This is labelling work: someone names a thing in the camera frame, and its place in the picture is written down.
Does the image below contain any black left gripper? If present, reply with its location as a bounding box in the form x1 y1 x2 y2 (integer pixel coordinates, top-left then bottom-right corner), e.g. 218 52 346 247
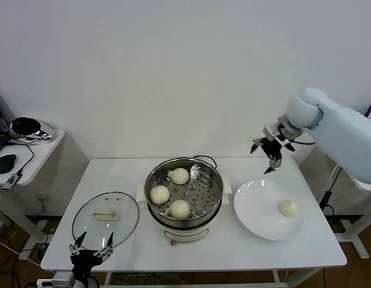
68 231 114 275

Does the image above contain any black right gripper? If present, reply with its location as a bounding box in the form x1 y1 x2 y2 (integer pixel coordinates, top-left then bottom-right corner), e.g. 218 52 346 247
250 137 286 175

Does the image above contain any glass pot lid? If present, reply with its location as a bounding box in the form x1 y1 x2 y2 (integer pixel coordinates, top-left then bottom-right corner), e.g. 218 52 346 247
72 191 140 252

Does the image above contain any white steamed baozi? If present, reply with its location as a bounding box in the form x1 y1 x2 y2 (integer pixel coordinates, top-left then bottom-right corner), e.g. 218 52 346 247
277 200 300 217
169 199 191 219
171 167 191 185
150 185 170 205

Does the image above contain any stainless steel steamer basket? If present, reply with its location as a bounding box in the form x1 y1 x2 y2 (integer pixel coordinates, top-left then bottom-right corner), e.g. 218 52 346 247
144 157 224 223

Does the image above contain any white round plate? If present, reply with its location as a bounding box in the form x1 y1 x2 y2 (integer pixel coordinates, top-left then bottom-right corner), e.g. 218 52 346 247
233 179 306 242

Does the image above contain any white side table with mouse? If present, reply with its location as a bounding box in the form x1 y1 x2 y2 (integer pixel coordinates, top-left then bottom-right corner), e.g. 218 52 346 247
0 128 90 259

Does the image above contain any grey usb hub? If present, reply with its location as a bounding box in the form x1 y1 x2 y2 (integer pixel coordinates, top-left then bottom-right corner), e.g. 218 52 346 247
1 172 24 191

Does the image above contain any black computer mouse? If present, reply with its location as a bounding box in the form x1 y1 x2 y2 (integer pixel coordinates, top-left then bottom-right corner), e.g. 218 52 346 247
0 154 17 174

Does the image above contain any shiny chrome headset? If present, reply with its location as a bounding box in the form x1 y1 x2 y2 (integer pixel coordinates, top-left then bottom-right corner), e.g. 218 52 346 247
10 116 56 146

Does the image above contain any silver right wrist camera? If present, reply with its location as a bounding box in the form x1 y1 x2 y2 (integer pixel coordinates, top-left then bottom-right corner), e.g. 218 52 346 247
263 121 286 140

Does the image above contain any white table leg frame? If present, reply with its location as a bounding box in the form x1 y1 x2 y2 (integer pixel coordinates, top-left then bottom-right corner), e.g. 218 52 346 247
104 271 324 288

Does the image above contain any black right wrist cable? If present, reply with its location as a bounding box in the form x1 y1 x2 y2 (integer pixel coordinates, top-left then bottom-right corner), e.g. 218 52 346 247
288 137 316 146

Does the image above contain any black pot power cord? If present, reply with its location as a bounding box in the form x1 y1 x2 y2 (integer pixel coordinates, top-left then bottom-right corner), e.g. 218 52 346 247
193 155 219 169

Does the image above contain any white floor cable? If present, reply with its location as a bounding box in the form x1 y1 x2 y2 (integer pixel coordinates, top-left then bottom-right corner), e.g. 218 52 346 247
0 238 44 266

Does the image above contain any white laptop cable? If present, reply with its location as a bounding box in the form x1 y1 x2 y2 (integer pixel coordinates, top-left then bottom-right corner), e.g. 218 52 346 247
329 164 342 184

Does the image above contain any black cable with adapter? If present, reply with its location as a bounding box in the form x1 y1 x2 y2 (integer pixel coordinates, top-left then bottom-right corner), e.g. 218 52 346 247
319 166 343 217

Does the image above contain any thin black desk cable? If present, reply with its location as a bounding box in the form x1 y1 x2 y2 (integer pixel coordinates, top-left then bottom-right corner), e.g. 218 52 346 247
5 140 35 176

